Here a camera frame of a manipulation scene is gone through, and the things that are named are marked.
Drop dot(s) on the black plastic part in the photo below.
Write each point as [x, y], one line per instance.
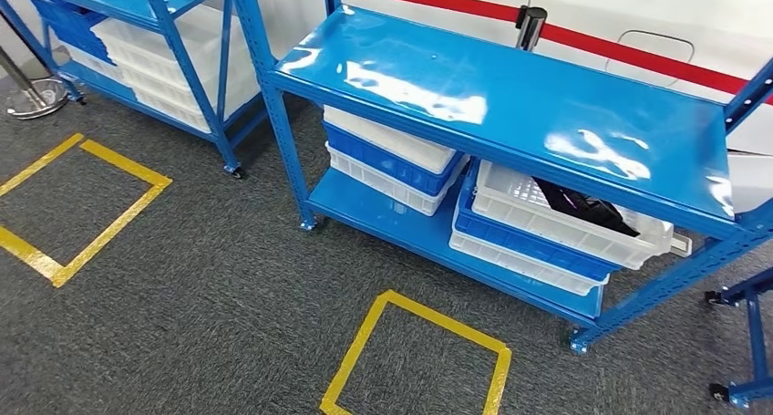
[580, 210]

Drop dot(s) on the yellow floor tape square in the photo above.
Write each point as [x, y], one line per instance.
[121, 164]
[356, 352]

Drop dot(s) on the red barrier belt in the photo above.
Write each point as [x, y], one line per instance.
[604, 46]

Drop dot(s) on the white car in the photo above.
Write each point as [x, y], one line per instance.
[604, 1]

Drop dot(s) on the metal floor socket plate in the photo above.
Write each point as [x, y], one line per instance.
[681, 245]

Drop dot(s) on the blue plastic bin stack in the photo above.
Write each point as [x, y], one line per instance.
[72, 28]

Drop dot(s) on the black stanchion post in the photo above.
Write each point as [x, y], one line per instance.
[531, 28]

